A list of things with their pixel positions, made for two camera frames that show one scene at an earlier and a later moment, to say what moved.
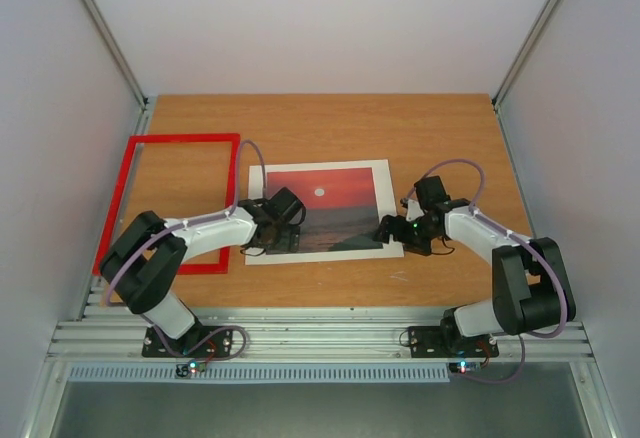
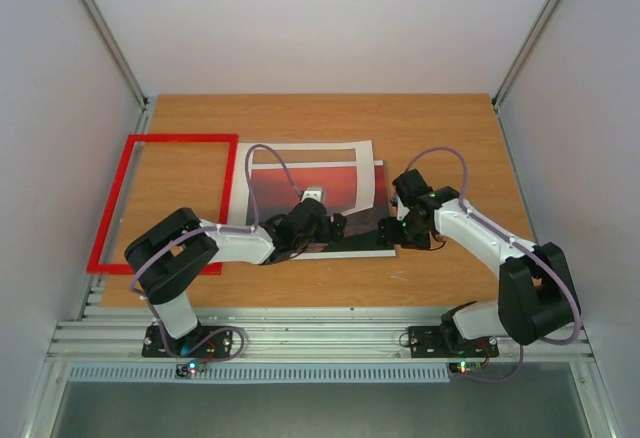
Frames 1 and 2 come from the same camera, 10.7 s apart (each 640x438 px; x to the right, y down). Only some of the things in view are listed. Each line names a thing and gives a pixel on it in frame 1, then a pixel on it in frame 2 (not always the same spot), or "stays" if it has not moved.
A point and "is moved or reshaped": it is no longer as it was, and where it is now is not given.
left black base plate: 198,342 stays
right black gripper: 396,228 stays
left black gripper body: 290,242 → 326,234
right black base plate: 431,342 stays
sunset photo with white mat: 344,201 is moved or reshaped
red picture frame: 119,189 stays
